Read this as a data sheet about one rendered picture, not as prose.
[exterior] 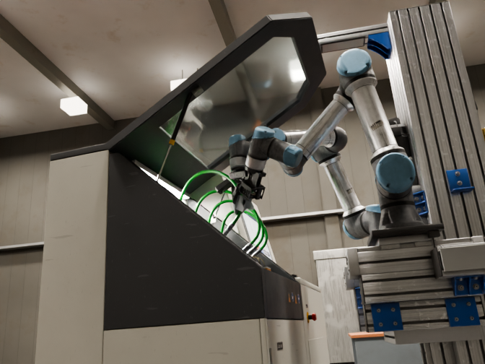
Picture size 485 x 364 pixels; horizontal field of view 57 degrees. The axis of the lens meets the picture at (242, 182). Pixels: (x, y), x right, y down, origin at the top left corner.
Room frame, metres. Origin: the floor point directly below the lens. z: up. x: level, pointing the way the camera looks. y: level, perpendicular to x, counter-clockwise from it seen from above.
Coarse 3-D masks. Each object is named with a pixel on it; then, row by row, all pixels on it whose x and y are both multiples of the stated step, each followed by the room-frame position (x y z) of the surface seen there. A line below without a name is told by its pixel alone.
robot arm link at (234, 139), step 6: (234, 138) 1.80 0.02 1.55; (240, 138) 1.80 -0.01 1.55; (234, 144) 1.80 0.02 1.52; (240, 144) 1.80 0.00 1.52; (246, 144) 1.81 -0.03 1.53; (234, 150) 1.80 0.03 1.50; (240, 150) 1.80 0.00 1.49; (246, 150) 1.82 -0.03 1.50; (234, 156) 1.80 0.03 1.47; (240, 156) 1.80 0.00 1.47; (246, 156) 1.82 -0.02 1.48
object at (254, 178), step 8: (248, 168) 1.56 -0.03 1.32; (248, 176) 1.59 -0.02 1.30; (256, 176) 1.56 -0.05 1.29; (264, 176) 1.57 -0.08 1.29; (240, 184) 1.62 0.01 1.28; (248, 184) 1.60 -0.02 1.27; (256, 184) 1.58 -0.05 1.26; (240, 192) 1.64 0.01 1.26; (248, 192) 1.61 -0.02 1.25; (256, 192) 1.62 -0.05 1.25; (248, 200) 1.61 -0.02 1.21
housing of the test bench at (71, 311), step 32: (64, 160) 1.69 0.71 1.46; (96, 160) 1.65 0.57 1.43; (64, 192) 1.69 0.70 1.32; (96, 192) 1.65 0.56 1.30; (64, 224) 1.68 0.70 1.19; (96, 224) 1.64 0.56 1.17; (64, 256) 1.68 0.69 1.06; (96, 256) 1.64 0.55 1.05; (64, 288) 1.68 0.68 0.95; (96, 288) 1.64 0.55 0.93; (64, 320) 1.68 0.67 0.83; (96, 320) 1.64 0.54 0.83; (64, 352) 1.67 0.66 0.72; (96, 352) 1.64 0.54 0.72
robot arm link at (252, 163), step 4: (248, 156) 1.53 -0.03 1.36; (248, 160) 1.54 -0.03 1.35; (252, 160) 1.53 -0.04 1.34; (256, 160) 1.53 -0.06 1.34; (260, 160) 1.53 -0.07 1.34; (264, 160) 1.54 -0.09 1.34; (248, 164) 1.55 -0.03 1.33; (252, 164) 1.54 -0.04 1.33; (256, 164) 1.53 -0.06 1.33; (260, 164) 1.54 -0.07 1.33; (264, 164) 1.55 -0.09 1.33; (252, 168) 1.55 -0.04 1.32; (256, 168) 1.55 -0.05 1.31; (260, 168) 1.55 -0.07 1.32
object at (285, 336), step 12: (276, 324) 1.61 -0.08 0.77; (288, 324) 1.80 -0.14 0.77; (300, 324) 2.04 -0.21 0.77; (276, 336) 1.60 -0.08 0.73; (288, 336) 1.78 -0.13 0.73; (300, 336) 2.01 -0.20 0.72; (276, 348) 1.59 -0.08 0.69; (288, 348) 1.76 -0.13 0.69; (300, 348) 1.99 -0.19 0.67; (276, 360) 1.57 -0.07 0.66; (288, 360) 1.74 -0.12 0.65; (300, 360) 1.96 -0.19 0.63
